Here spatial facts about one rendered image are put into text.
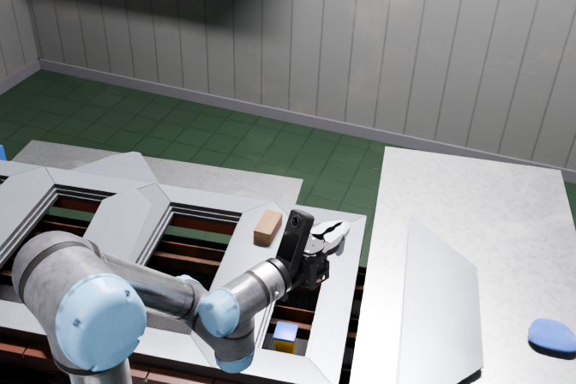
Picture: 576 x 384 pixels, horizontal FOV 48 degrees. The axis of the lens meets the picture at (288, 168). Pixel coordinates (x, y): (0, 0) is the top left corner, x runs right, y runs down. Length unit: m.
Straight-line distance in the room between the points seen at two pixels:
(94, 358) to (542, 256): 1.41
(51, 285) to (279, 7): 3.41
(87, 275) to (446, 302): 1.07
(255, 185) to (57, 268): 1.74
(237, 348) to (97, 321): 0.40
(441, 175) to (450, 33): 1.83
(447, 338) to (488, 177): 0.77
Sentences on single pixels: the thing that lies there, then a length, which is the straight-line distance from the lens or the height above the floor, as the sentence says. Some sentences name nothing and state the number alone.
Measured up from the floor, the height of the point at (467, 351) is 1.07.
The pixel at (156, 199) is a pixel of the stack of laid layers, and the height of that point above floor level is 0.87.
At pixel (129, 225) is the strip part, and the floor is 0.87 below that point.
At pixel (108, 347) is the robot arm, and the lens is 0.92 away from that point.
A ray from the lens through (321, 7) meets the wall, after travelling 4.08.
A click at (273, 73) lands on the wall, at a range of 4.37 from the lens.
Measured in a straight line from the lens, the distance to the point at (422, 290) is 1.77.
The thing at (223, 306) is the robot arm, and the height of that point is 1.47.
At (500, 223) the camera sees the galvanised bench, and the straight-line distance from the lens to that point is 2.09.
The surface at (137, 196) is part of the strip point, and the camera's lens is 2.38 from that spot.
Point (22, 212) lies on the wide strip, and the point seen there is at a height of 0.87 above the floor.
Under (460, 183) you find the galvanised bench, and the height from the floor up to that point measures 1.05.
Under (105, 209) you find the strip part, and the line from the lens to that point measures 2.35.
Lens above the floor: 2.30
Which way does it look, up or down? 35 degrees down
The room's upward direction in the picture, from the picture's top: 2 degrees clockwise
